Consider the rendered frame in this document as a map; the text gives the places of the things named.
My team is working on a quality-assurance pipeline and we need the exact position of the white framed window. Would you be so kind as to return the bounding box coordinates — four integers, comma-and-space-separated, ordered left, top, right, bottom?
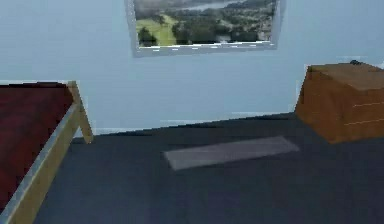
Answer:
124, 0, 287, 58

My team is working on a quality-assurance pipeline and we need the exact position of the brown wooden chest of drawers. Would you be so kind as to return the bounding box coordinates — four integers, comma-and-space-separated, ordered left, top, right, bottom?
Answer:
294, 62, 384, 145

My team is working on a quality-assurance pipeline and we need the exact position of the red bed with wooden frame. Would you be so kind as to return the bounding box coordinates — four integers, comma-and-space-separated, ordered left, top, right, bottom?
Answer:
0, 80, 95, 224

